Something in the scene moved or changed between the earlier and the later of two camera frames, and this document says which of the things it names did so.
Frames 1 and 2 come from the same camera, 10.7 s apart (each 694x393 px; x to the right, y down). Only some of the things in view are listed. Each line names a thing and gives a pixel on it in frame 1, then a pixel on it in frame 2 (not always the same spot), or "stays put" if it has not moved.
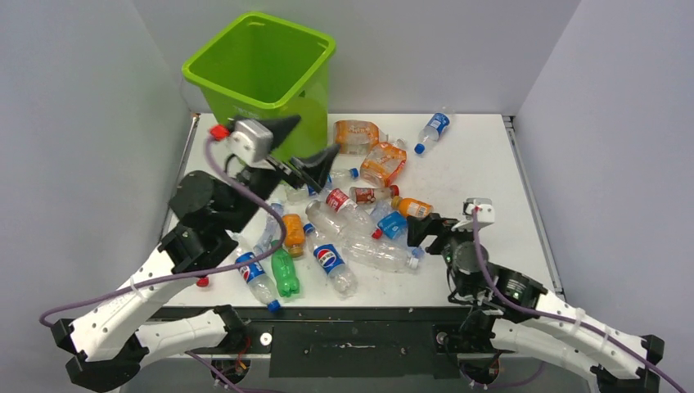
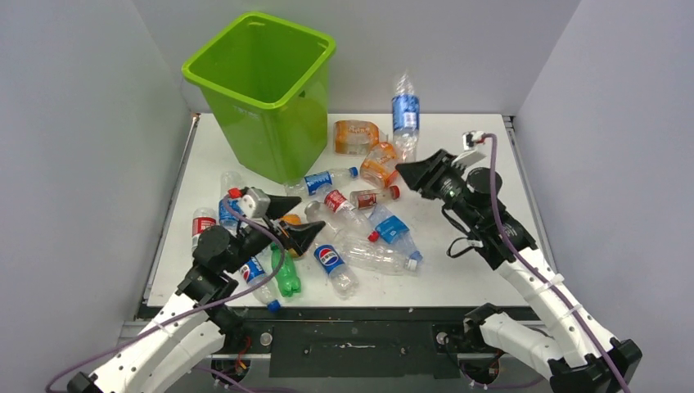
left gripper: [316, 167] -> [299, 236]
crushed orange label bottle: [383, 161] stays put
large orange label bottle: [357, 137] stays put
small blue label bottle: [432, 130] -> [405, 120]
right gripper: [417, 228] -> [422, 174]
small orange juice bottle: [294, 234] stays put
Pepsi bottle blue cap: [254, 273] stays put
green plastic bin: [261, 66] stays put
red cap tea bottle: [363, 196] stays put
